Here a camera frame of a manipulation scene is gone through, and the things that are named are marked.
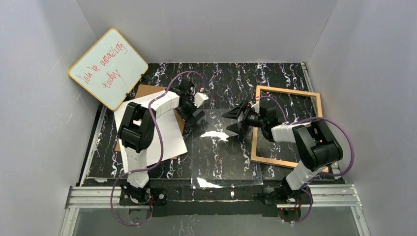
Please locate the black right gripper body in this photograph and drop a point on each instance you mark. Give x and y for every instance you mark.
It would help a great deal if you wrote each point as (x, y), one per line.
(244, 118)

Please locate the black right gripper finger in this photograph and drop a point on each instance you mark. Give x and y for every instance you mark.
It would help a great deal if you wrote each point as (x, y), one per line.
(239, 128)
(240, 112)

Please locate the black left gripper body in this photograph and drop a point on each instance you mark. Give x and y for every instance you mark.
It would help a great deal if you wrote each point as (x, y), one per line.
(191, 112)

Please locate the wooden picture frame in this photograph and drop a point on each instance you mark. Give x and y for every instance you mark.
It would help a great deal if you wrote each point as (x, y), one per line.
(269, 161)

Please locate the printed colour photo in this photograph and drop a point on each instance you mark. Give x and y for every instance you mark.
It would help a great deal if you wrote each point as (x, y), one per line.
(118, 118)

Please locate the clear frame glass sheet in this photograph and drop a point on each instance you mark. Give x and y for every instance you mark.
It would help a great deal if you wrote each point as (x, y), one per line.
(220, 158)

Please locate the brown frame backing board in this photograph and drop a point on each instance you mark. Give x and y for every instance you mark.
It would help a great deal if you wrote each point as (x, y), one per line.
(143, 91)

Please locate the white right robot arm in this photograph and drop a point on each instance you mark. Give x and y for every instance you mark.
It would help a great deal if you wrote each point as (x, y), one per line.
(317, 146)

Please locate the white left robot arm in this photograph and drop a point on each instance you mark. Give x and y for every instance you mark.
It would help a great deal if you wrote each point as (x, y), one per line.
(139, 125)

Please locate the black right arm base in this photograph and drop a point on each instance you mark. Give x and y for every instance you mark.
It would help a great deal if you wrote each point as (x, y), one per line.
(280, 195)

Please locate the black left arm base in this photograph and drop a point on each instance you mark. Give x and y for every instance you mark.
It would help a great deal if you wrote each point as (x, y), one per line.
(143, 197)

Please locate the yellow-edged whiteboard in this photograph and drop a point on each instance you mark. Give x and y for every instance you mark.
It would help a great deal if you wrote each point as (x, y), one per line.
(110, 69)

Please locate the aluminium mounting rail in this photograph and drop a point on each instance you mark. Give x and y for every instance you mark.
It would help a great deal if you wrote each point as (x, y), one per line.
(323, 195)

